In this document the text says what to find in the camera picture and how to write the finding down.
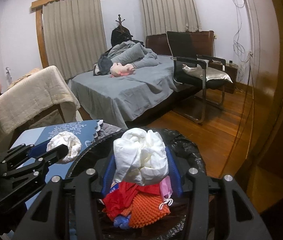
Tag white tissue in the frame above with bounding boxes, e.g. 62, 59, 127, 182
46, 130, 83, 164

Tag red cloth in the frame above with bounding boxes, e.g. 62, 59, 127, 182
103, 181, 160, 221

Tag orange foam net sleeve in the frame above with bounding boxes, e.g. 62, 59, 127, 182
129, 192, 170, 229

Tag white plastic bag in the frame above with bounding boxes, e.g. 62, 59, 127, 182
113, 128, 169, 186

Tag pink foam net sleeve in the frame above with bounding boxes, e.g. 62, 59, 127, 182
159, 176, 173, 210

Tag black lined trash bin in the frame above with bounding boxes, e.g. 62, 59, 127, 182
67, 128, 206, 239

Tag blue tree-print table cloth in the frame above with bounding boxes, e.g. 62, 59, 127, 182
0, 119, 122, 240

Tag beige blanket covered furniture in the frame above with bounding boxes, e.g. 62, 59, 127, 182
0, 66, 80, 136

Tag bed with grey sheet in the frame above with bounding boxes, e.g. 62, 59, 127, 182
69, 55, 184, 128

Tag dark clothes pile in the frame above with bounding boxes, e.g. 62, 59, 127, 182
93, 54, 113, 76

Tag pink plush toy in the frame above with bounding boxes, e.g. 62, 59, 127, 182
110, 63, 136, 77

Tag left beige curtain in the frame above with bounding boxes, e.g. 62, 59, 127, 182
43, 0, 107, 80

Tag beige curtain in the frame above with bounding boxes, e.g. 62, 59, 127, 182
141, 0, 202, 36
43, 0, 107, 80

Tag grey rolled duvet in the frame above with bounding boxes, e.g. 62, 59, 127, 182
107, 41, 160, 68

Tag coat rack with black bag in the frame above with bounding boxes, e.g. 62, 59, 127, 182
111, 14, 133, 47

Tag silver chair cushion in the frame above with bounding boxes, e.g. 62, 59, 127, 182
182, 64, 233, 83

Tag dark wooden nightstand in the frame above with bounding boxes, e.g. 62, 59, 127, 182
210, 61, 239, 94

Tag dark wooden headboard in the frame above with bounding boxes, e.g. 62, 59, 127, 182
145, 30, 214, 57

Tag right beige curtain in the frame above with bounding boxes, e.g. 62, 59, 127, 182
141, 0, 202, 36

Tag black metal frame chair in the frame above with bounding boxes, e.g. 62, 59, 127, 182
166, 30, 232, 124

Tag wall cables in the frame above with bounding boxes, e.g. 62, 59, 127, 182
227, 0, 255, 81

